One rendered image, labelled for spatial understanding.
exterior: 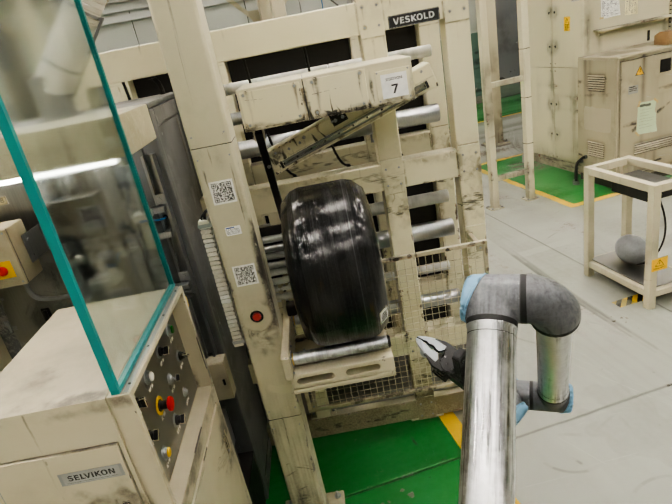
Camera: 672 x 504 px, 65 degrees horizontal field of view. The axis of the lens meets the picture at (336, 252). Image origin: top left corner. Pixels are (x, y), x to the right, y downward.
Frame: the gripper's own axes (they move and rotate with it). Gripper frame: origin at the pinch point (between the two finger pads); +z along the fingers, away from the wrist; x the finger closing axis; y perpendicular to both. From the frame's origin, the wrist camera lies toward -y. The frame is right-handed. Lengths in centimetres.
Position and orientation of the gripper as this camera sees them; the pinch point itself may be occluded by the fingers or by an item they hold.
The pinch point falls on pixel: (420, 339)
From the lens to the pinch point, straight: 167.9
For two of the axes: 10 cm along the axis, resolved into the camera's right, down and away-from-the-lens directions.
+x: 6.3, -6.6, 4.1
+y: -0.8, 4.7, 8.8
